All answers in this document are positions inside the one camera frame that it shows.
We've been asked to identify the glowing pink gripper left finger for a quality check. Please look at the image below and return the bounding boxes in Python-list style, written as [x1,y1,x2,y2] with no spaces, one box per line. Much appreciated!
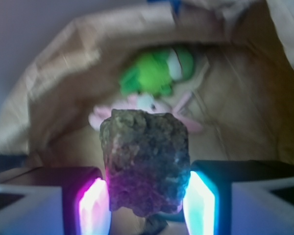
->
[63,167,112,235]

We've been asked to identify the glowing cyan gripper right finger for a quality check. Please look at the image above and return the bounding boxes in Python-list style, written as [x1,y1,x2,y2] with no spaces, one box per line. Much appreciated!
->
[183,160,231,235]

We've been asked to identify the brown rough rock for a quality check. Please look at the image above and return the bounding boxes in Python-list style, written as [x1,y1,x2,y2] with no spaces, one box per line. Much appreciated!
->
[99,109,190,217]

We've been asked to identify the pink plush bunny toy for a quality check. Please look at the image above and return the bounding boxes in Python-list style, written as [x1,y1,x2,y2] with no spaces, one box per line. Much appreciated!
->
[88,92,202,133]

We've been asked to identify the brown paper bag container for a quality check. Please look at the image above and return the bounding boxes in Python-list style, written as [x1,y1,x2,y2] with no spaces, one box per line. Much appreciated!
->
[0,0,294,170]

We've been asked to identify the green plush frog toy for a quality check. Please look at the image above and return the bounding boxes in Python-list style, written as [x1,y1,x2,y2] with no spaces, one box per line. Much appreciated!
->
[119,46,195,96]

